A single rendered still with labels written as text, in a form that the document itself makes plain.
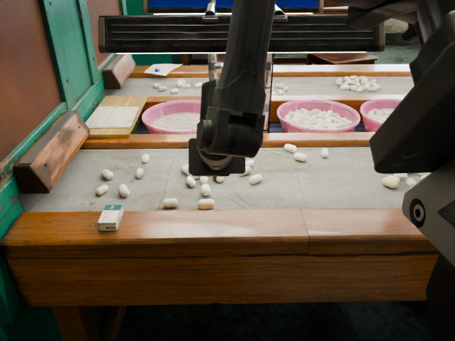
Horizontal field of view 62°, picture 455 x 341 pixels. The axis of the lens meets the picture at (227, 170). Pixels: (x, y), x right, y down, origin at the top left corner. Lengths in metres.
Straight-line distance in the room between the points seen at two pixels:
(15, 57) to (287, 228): 0.67
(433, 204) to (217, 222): 0.59
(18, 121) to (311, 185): 0.68
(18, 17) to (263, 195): 0.67
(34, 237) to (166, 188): 0.30
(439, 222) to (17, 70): 0.87
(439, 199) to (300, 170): 0.80
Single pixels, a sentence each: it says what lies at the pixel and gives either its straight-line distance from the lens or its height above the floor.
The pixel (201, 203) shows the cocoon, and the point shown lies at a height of 0.76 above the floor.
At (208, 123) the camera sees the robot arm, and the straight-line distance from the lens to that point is 0.51.
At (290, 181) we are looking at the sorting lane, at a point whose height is 0.74.
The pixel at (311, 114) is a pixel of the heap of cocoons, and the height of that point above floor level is 0.73.
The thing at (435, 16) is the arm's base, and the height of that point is 1.21.
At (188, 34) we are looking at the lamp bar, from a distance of 0.87.
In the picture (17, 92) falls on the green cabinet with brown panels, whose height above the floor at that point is 0.97.
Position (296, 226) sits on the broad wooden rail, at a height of 0.76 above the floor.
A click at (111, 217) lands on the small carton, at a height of 0.78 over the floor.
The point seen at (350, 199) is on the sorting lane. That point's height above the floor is 0.74.
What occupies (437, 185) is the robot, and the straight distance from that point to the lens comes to 0.21.
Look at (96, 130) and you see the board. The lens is 1.17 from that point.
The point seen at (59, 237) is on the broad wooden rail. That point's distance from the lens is 0.80.
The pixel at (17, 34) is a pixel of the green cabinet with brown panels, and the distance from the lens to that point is 0.98.
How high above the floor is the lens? 1.24
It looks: 31 degrees down
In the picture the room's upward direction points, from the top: straight up
